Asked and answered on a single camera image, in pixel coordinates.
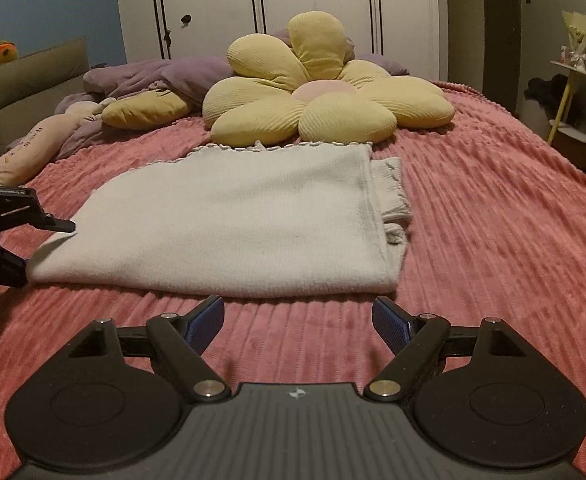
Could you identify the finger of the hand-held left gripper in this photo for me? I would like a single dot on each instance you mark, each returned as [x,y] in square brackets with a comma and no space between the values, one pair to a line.
[18,207]
[10,270]

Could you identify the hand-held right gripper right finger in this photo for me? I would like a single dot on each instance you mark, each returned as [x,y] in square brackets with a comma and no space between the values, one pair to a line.
[391,323]

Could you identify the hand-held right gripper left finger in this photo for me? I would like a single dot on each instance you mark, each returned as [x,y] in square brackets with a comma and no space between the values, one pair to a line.
[205,321]

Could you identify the white ribbed knit sweater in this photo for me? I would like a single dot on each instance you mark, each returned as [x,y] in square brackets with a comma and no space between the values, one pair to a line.
[223,220]

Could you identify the pink plush rabbit toy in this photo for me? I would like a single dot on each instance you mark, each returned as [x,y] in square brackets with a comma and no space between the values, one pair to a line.
[38,142]

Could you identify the green padded sofa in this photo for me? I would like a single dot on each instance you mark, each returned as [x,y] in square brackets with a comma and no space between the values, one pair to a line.
[23,85]

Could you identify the pink ribbed blanket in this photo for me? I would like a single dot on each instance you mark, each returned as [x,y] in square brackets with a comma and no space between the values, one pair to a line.
[498,235]

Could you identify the yellow leaf pillow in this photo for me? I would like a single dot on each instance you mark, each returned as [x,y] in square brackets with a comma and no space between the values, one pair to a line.
[148,110]

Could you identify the purple blanket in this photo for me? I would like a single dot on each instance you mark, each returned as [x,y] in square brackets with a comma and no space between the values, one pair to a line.
[138,75]

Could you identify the yellow flower pillow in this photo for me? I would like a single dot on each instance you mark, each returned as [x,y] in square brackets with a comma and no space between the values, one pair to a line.
[273,95]

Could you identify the yellow-legged side table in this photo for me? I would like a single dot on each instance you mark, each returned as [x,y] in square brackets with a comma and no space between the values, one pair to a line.
[573,130]

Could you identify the dark cloth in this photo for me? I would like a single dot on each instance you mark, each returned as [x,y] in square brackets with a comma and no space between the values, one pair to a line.
[545,95]

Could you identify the white wardrobe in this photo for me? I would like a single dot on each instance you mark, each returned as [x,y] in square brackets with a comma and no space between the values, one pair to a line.
[213,0]

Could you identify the wrapped flower bouquet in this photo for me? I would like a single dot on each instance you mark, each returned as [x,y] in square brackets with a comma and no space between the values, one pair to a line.
[579,35]

